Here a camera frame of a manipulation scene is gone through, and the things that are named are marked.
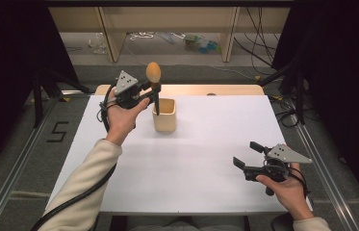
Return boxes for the person's left hand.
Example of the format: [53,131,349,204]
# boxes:
[104,88,151,147]

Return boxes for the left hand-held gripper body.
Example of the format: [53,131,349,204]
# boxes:
[113,69,142,110]

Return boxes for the black floor cables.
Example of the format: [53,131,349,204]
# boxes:
[269,95,298,129]

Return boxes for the black hanging cables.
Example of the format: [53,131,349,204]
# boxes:
[233,7,281,76]

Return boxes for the white cord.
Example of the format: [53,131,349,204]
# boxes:
[128,31,156,41]

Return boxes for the person's right hand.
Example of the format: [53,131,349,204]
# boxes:
[255,163,315,221]

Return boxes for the light wooden shelf unit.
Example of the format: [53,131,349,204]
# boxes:
[47,6,292,64]

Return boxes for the black curtain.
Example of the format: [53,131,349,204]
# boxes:
[0,0,80,181]
[271,0,359,219]

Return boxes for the thin white floor cable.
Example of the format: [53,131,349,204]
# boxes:
[208,64,259,81]

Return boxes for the white table cover sheet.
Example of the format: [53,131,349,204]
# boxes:
[47,94,314,216]

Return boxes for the right hand-held gripper black cable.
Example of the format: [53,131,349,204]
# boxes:
[289,165,311,197]

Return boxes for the black metal stand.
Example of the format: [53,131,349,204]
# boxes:
[258,61,306,126]
[32,66,93,129]

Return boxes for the metal floor rail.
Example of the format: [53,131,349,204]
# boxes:
[291,114,359,231]
[0,95,60,231]

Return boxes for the green and blue packets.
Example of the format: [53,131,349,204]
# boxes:
[183,34,222,55]

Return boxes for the beige square brush holder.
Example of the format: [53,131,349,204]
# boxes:
[152,97,177,133]

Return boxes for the clear plastic bag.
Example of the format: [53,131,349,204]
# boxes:
[88,32,108,55]

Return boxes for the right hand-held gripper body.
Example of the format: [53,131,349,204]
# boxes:
[262,142,314,196]

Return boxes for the wooden spoon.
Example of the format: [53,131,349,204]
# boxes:
[145,61,163,116]

